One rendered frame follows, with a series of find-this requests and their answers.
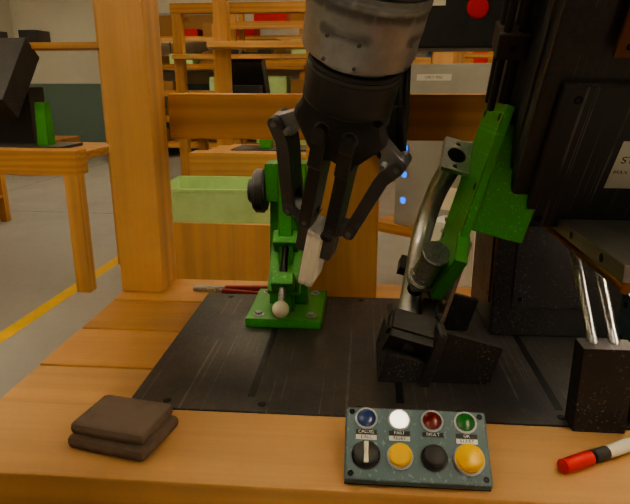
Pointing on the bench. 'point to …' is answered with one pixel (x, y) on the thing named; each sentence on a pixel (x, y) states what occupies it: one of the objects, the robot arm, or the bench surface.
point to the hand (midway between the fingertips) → (314, 252)
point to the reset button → (400, 455)
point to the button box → (421, 474)
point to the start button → (469, 458)
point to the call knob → (366, 453)
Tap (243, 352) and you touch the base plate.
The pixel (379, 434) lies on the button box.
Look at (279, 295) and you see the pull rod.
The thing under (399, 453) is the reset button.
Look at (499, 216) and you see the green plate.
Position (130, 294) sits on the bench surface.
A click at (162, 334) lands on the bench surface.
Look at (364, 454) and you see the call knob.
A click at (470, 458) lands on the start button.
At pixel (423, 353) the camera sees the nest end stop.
